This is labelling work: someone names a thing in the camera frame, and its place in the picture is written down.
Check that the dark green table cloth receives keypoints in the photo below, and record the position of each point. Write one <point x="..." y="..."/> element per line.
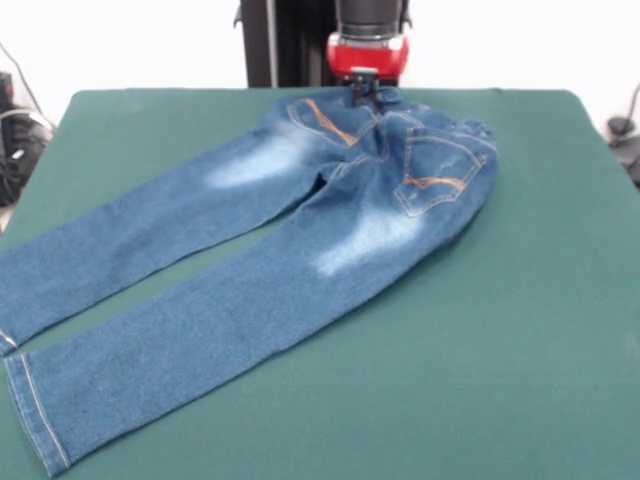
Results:
<point x="550" y="300"/>

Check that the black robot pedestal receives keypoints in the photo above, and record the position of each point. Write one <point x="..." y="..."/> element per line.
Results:
<point x="285" y="50"/>

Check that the blue denim jeans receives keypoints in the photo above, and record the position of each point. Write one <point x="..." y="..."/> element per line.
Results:
<point x="250" y="275"/>

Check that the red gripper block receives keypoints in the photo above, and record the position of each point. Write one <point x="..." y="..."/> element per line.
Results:
<point x="367" y="60"/>

